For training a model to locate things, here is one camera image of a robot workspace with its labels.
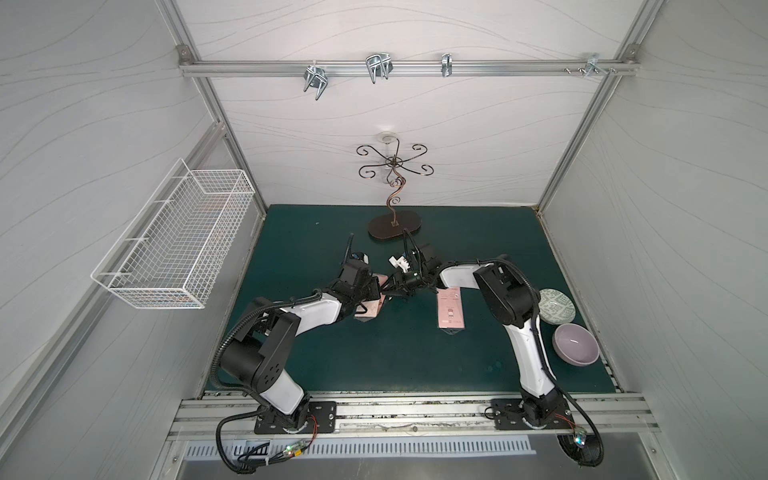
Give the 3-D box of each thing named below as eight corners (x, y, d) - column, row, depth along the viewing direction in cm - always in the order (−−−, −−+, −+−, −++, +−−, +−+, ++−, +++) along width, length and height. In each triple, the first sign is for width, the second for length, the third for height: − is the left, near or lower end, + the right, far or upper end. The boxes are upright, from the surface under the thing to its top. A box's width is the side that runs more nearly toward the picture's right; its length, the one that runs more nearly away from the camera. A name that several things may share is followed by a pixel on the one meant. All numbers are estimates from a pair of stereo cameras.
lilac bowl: (552, 371, 84) (564, 362, 78) (539, 333, 91) (550, 323, 85) (592, 371, 84) (607, 362, 78) (576, 333, 91) (589, 323, 85)
